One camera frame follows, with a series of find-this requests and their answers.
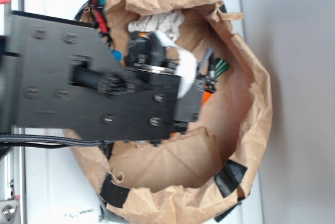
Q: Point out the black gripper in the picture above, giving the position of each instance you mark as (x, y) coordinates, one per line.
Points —
(61, 75)

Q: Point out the white paper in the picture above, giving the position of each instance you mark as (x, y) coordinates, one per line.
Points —
(168, 22)

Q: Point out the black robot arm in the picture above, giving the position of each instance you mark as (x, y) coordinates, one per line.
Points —
(5, 82)

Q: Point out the blue toy bottle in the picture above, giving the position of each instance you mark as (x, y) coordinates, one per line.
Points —
(118, 55)

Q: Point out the white plastic tray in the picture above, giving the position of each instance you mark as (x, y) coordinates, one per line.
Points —
(56, 189)

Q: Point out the orange toy carrot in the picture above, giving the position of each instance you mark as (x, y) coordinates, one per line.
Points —
(217, 72)

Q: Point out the brown paper bag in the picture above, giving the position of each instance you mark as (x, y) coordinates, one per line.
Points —
(194, 177)

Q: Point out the aluminium frame rail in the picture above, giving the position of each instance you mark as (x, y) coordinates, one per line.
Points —
(15, 170)

